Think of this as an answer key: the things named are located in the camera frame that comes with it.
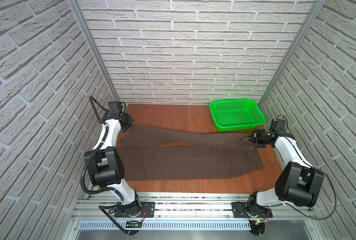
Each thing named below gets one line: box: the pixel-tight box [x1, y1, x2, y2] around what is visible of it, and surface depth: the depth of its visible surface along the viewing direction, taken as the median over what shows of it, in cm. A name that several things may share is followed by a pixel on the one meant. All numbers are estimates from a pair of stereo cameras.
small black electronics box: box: [125, 220, 143, 229], surface depth 74 cm
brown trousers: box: [117, 125, 265, 181], surface depth 92 cm
